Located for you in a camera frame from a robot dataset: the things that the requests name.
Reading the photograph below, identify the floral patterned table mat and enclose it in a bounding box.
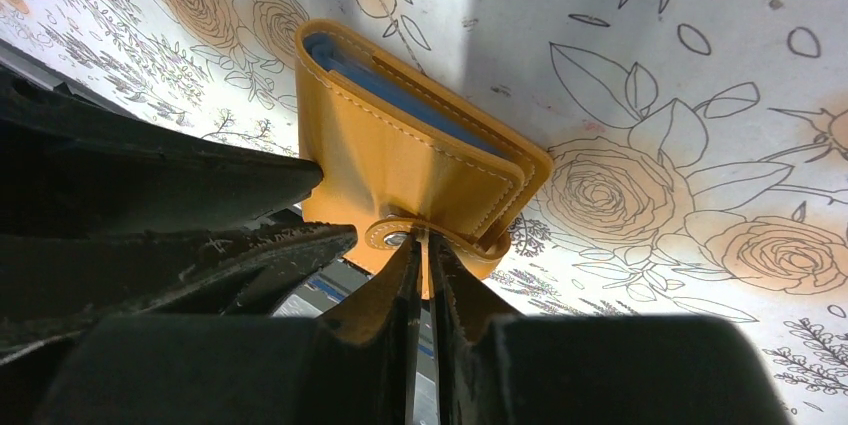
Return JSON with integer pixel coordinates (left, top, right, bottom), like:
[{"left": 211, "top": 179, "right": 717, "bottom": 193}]
[{"left": 1, "top": 0, "right": 847, "bottom": 424}]

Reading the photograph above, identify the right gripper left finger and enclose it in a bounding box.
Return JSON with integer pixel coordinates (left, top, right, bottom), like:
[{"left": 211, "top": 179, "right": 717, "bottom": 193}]
[{"left": 33, "top": 237, "right": 422, "bottom": 424}]

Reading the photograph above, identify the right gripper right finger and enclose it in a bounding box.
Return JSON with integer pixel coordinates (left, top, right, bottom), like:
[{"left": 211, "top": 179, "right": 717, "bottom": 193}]
[{"left": 427, "top": 235, "right": 788, "bottom": 424}]

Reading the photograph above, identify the orange leather card holder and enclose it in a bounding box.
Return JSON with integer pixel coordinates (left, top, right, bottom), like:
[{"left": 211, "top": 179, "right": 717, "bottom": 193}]
[{"left": 295, "top": 19, "right": 553, "bottom": 279}]

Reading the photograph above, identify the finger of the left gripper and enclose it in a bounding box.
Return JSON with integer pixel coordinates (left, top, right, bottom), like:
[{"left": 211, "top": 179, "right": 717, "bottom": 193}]
[
  {"left": 1, "top": 221, "right": 357, "bottom": 363},
  {"left": 1, "top": 70, "right": 323, "bottom": 237}
]

